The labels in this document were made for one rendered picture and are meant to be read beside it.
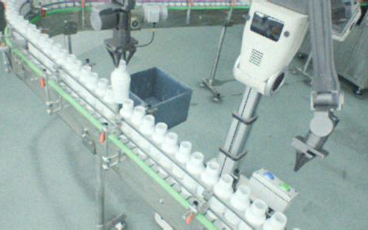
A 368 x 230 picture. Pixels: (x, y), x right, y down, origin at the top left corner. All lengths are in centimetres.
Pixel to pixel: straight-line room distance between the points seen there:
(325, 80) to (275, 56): 47
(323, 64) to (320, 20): 12
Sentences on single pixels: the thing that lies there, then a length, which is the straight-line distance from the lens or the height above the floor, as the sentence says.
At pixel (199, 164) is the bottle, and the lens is 99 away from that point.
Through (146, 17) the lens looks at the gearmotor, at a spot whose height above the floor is 97.
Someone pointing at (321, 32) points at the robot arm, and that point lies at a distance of 89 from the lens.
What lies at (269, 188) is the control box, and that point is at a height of 111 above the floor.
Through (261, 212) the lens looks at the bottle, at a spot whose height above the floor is 115.
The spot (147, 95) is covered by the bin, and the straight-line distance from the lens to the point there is 197.
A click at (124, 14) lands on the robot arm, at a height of 148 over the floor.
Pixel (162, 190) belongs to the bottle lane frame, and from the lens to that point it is 114.
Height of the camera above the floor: 183
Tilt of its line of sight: 37 degrees down
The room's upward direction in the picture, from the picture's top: 11 degrees clockwise
